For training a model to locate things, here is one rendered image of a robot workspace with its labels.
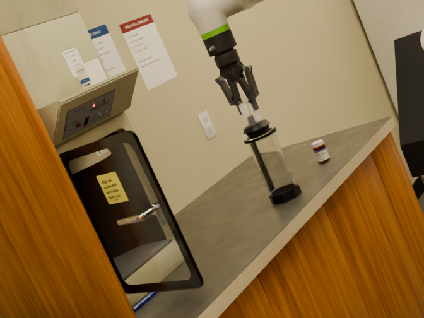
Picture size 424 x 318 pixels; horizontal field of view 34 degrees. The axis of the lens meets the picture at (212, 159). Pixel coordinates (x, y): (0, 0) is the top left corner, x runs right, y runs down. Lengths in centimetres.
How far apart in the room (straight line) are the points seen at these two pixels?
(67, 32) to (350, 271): 114
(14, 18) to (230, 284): 86
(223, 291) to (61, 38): 80
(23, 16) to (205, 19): 55
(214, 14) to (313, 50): 191
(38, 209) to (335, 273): 95
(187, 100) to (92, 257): 135
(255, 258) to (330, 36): 257
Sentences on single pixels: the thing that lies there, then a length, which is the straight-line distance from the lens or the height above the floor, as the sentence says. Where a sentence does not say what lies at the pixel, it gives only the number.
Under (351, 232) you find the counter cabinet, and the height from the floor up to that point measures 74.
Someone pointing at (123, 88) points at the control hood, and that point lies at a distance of 193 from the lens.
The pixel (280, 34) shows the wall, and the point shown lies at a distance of 374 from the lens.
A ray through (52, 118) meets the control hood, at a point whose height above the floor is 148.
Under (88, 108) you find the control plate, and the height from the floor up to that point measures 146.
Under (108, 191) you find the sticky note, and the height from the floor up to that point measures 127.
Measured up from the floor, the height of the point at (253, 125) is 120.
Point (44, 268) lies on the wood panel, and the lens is 188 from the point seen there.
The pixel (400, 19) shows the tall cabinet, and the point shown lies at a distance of 456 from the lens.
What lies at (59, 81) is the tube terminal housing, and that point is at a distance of 189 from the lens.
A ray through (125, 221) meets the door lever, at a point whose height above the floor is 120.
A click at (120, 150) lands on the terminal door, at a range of 160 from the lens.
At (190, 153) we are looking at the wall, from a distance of 288.
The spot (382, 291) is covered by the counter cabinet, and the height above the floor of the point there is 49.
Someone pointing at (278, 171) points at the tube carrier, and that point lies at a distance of 218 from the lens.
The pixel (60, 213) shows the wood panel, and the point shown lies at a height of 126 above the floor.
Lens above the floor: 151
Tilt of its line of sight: 9 degrees down
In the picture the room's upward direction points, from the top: 24 degrees counter-clockwise
